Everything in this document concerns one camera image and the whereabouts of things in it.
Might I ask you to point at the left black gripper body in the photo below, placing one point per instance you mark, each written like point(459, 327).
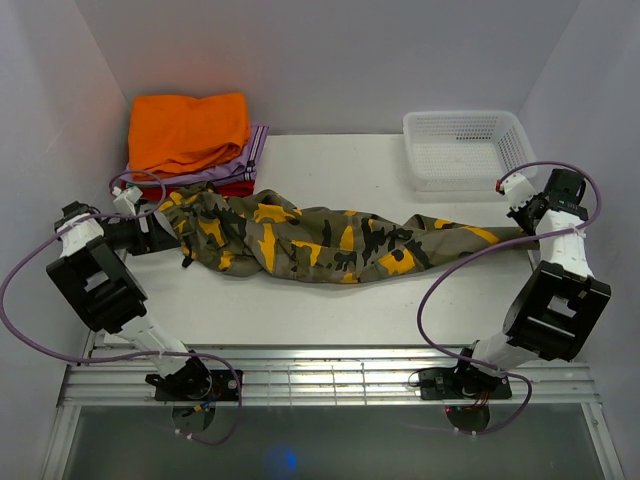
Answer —
point(128, 235)

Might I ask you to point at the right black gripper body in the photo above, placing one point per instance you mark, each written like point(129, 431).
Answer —
point(521, 217)

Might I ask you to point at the camouflage trousers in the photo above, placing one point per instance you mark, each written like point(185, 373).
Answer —
point(241, 236)

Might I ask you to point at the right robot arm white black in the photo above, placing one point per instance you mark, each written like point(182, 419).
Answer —
point(557, 308)

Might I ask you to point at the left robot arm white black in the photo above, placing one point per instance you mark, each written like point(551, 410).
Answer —
point(94, 280)

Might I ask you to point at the red folded trousers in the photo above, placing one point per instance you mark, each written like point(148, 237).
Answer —
point(241, 189)

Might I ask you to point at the orange folded trousers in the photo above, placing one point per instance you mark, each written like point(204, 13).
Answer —
point(172, 135)

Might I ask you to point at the purple folded trousers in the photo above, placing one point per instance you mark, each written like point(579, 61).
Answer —
point(242, 168)

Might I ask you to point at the white plastic basket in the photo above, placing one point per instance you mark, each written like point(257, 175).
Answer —
point(463, 150)

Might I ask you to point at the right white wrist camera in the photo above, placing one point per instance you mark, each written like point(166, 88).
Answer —
point(517, 189)

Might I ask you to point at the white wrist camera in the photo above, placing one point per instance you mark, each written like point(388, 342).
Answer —
point(517, 189)
point(126, 203)

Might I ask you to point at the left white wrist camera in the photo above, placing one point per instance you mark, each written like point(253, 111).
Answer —
point(126, 203)

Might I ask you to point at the aluminium mounting rail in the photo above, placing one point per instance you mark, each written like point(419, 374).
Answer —
point(322, 377)

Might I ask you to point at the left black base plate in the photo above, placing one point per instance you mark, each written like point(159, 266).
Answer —
point(225, 388)

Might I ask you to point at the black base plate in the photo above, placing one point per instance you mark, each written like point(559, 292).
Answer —
point(225, 388)
point(435, 387)

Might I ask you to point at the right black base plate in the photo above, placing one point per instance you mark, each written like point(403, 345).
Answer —
point(435, 387)

